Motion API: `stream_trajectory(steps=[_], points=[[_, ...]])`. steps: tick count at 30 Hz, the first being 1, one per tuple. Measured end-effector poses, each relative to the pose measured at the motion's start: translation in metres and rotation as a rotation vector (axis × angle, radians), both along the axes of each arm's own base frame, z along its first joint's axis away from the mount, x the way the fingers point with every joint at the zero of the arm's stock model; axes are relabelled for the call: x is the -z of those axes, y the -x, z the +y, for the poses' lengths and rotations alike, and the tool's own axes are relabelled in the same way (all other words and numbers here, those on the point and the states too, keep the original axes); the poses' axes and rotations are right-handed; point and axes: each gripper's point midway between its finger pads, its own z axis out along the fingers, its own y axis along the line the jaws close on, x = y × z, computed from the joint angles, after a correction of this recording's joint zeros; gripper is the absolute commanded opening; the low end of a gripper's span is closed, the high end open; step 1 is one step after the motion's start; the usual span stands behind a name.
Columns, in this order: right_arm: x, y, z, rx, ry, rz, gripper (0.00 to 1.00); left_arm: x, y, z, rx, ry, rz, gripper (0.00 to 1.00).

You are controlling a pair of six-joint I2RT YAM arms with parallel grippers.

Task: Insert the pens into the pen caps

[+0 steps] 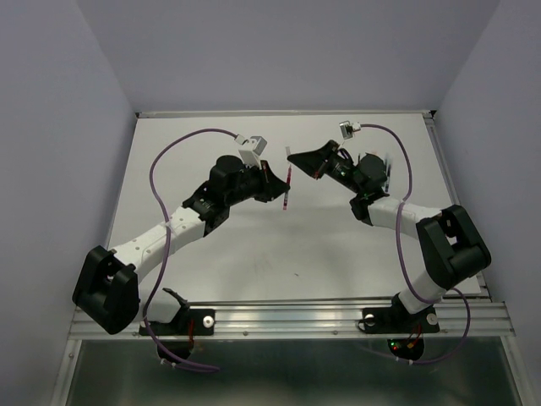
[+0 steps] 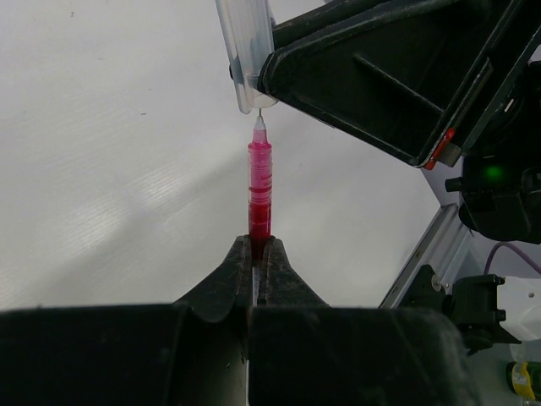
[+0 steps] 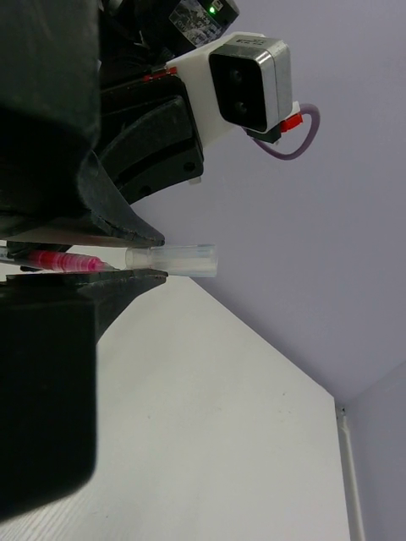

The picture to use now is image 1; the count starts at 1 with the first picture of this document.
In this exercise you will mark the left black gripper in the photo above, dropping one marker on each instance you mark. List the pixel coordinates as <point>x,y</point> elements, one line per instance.
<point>271,186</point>

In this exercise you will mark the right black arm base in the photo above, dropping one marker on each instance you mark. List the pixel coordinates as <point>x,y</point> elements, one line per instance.
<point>406,330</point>

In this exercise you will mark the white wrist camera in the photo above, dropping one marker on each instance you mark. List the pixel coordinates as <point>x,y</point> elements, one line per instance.
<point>250,149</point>
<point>349,129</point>

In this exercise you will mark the aluminium front rail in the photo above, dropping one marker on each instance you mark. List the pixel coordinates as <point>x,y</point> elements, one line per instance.
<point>314,319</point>

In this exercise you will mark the white table board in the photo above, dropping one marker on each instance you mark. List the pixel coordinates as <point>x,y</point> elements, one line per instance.
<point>305,246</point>

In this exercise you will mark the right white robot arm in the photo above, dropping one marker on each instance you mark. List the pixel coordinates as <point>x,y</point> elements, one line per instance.
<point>451,246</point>

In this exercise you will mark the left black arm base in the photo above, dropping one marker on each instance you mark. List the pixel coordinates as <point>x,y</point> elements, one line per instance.
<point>172,325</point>

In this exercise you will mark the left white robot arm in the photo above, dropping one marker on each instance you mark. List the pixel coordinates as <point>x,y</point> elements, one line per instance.
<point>108,286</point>

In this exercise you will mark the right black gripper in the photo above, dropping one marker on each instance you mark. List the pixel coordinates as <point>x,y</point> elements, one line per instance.
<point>314,161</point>

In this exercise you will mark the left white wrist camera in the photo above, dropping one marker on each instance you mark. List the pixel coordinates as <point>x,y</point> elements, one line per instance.
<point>250,149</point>

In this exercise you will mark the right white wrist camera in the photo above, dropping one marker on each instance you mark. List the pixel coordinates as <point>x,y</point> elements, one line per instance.
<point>349,129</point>

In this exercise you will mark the purple pen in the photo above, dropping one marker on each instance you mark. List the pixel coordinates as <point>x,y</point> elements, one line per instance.
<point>388,168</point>

